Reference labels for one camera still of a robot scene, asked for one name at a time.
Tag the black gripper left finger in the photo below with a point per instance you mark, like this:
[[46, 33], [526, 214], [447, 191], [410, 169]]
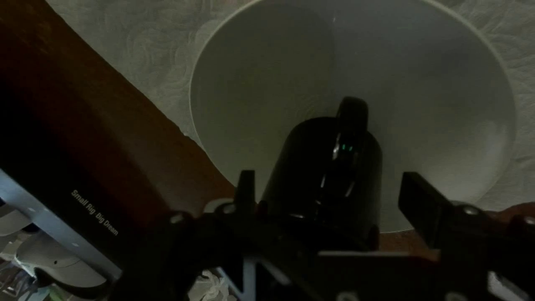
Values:
[[245, 192]]

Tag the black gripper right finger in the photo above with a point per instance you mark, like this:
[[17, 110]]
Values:
[[427, 209]]

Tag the black mug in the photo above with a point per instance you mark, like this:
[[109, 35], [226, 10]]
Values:
[[312, 167]]

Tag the white plate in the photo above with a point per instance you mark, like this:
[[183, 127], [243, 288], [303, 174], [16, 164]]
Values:
[[268, 72]]

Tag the crumpled white tissue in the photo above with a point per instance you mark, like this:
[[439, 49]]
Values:
[[215, 286]]

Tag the white paper towel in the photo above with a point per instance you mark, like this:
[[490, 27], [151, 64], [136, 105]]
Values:
[[139, 55]]

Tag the white VR controller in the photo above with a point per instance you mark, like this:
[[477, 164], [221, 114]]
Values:
[[11, 222], [56, 259]]

